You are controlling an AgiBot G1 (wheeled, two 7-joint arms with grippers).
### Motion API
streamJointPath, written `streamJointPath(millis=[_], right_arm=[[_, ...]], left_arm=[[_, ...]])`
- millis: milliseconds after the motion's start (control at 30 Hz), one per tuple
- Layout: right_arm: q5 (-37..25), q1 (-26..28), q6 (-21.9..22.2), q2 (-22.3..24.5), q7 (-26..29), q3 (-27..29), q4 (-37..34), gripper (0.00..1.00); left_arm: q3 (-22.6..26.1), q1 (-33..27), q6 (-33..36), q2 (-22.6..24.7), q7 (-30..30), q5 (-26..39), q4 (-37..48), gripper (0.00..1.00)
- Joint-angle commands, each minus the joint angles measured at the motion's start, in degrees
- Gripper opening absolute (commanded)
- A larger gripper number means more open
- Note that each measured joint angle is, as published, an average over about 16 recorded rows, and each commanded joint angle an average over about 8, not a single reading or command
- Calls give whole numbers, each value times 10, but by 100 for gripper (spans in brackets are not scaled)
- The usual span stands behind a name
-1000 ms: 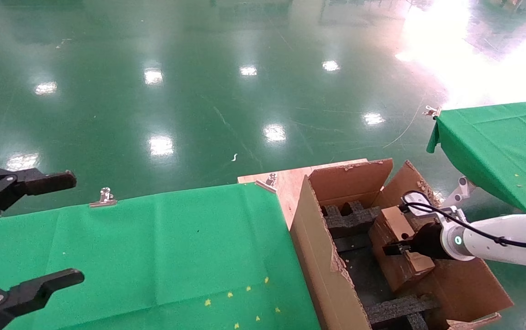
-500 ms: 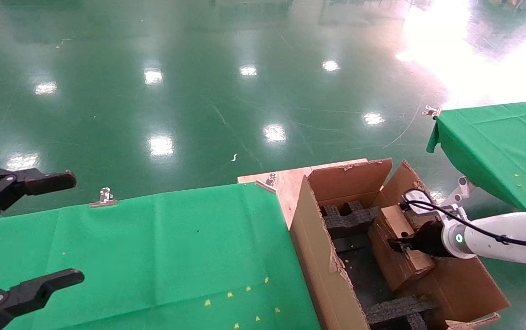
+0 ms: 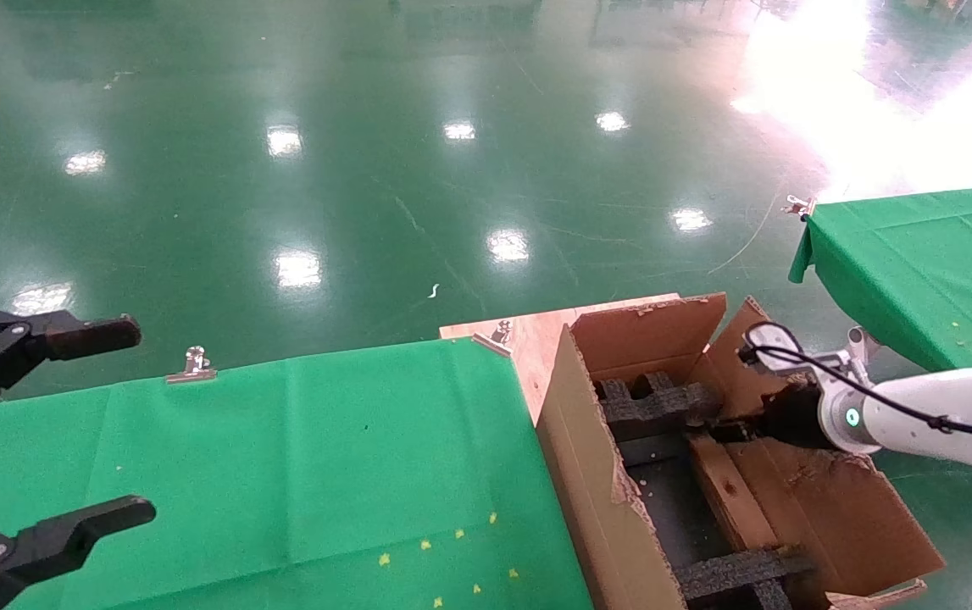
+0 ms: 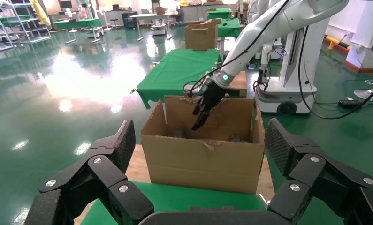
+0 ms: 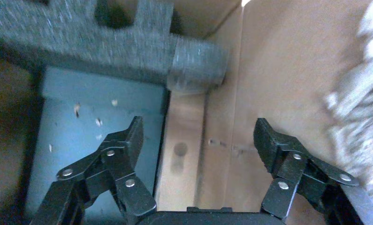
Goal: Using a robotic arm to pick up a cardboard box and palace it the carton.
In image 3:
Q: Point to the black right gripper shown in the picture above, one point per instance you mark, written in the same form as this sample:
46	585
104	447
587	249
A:
795	415

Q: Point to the small brown cardboard box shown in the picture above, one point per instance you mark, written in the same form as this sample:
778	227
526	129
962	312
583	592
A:
727	491

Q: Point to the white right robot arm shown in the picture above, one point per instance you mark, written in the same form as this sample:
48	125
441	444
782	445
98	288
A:
952	415

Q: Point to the large open cardboard carton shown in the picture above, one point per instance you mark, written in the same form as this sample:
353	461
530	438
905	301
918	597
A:
850	525

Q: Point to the metal binder clip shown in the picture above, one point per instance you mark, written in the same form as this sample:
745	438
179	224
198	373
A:
496	337
800	206
191	366

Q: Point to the large green table cloth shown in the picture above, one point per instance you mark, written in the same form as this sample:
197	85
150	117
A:
240	457

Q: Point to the small green table cloth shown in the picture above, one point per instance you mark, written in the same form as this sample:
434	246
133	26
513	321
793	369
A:
918	263

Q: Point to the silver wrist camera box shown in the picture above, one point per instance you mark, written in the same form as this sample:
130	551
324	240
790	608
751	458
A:
769	347

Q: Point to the silver camera mounting bracket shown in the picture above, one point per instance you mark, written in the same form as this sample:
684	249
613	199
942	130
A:
860	352

